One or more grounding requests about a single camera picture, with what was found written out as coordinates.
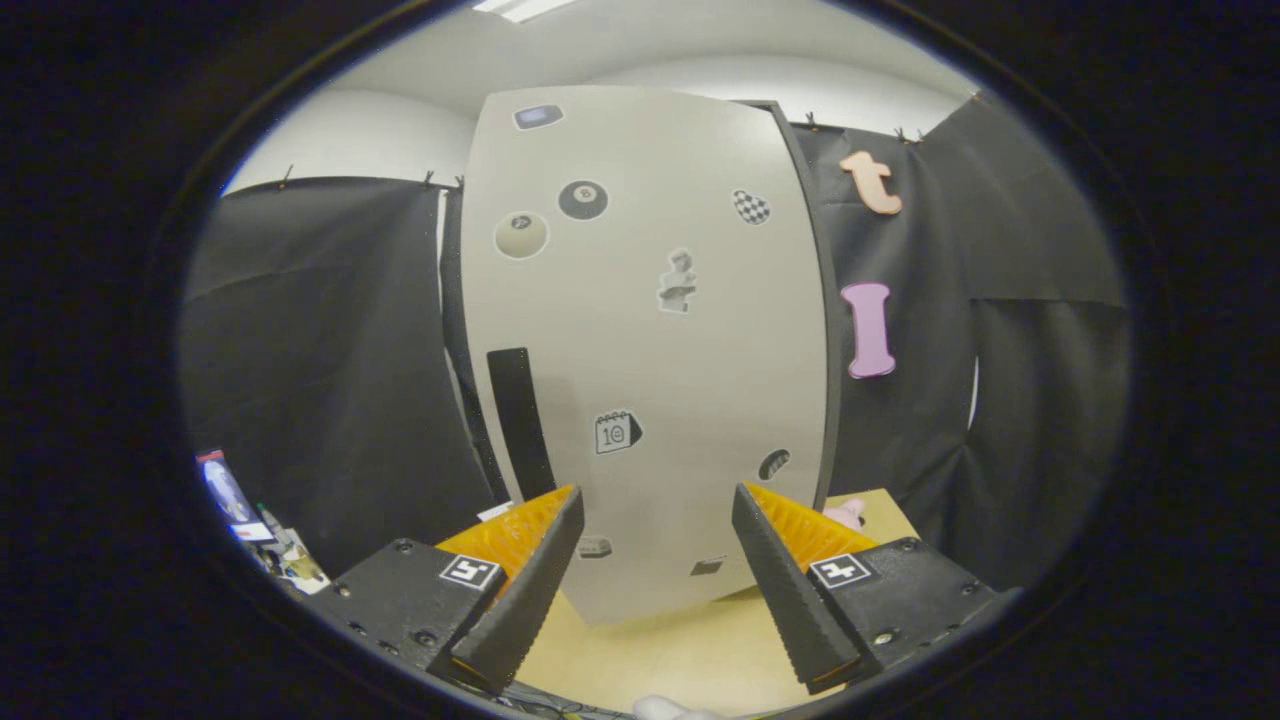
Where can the long ceiling light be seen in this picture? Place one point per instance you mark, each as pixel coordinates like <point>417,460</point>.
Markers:
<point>525,8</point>

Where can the blue printed poster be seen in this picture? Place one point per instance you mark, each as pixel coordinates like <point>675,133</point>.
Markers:
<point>225,490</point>

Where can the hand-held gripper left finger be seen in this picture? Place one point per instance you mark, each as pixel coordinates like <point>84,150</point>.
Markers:
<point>525,600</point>

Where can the pile of small items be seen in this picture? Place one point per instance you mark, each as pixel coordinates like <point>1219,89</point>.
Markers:
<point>292,565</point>

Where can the green pink plush toy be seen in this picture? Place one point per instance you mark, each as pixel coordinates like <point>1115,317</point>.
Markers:
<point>845,513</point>

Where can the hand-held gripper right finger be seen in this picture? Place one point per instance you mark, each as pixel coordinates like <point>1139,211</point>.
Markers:
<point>785,590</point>

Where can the black backdrop cloth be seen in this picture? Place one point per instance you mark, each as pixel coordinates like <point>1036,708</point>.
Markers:
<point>330,350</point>

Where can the grey shoe cabinet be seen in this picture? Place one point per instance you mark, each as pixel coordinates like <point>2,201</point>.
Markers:
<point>830,300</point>

